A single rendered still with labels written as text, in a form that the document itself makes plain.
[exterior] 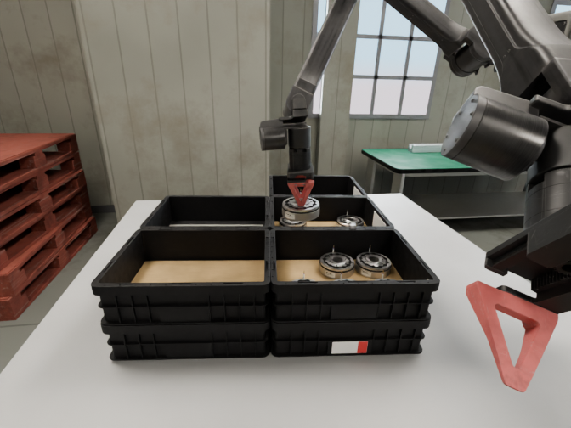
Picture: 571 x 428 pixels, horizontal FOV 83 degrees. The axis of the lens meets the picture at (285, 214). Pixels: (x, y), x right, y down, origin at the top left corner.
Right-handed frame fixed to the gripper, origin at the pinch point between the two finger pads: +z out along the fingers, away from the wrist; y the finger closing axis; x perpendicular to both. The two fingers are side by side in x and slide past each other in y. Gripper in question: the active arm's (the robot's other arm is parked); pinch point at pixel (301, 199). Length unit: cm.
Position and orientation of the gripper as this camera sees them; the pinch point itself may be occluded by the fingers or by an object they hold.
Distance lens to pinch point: 88.7
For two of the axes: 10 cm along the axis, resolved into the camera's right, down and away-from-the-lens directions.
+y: -0.3, 4.1, -9.1
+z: 0.5, 9.1, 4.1
